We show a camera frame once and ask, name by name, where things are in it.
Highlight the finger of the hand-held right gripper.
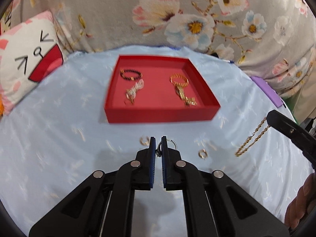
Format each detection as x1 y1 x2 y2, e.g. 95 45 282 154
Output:
267 110 316 169

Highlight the person's right hand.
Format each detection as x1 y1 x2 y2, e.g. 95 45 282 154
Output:
284 174 316 230

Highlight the black bead bracelet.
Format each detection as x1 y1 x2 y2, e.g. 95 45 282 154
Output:
120 69 142 81

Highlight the white cat face pillow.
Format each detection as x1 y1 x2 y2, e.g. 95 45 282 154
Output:
0 10 65 116

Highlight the black clover gold necklace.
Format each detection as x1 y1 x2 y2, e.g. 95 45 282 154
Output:
234 117 271 157

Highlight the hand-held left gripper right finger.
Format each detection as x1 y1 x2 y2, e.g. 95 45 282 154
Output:
161 136 290 237

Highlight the silver watch band bracelet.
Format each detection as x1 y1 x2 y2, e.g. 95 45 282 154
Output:
125 79 146 97

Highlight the purple flat box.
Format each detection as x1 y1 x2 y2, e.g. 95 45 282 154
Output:
250 76 283 108

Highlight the gold braided bangle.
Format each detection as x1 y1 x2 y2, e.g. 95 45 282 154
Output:
170 73 189 86

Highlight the grey floral blanket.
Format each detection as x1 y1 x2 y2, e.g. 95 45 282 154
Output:
15 0 316 99

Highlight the light blue palm-print sheet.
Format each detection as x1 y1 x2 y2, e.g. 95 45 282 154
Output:
0 44 316 237

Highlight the red jewelry box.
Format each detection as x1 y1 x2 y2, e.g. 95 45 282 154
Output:
104 55 221 124

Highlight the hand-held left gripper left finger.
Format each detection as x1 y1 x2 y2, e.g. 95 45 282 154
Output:
29 136 157 237

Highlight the gold link watch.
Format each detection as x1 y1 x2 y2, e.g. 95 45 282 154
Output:
175 84 197 108

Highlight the red clover ring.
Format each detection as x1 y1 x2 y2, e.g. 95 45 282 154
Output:
155 139 177 157

